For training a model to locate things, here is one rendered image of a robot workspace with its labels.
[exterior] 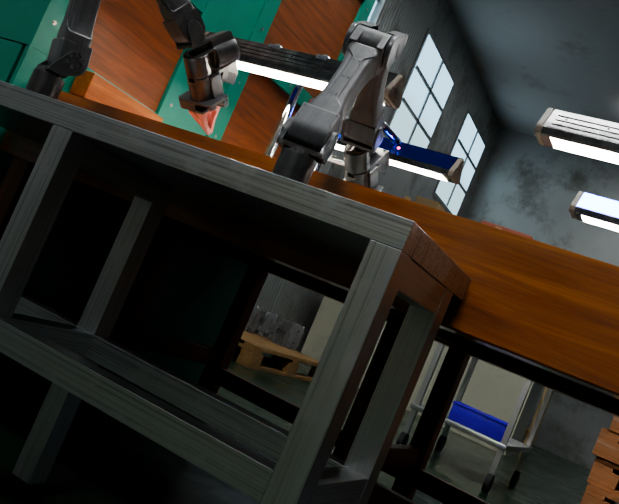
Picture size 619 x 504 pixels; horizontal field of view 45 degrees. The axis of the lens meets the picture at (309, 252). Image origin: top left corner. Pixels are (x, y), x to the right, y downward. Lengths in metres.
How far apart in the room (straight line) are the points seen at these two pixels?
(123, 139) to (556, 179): 10.52
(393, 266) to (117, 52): 1.42
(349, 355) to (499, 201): 10.62
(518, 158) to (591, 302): 10.47
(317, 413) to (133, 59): 1.50
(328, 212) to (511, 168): 10.70
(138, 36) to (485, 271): 1.32
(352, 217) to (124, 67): 1.36
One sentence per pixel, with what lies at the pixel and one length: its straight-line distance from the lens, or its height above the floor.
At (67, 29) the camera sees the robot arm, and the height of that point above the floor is 0.84.
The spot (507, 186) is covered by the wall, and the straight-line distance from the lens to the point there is 11.57.
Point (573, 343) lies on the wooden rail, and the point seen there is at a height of 0.63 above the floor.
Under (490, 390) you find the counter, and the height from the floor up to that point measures 0.47.
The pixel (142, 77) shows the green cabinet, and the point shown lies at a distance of 2.28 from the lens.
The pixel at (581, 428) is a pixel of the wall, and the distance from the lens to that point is 10.90.
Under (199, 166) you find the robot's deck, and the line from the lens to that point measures 1.09.
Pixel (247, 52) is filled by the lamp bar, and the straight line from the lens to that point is 2.04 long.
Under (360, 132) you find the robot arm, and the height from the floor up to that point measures 0.91.
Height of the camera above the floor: 0.52
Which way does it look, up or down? 4 degrees up
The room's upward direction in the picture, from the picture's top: 23 degrees clockwise
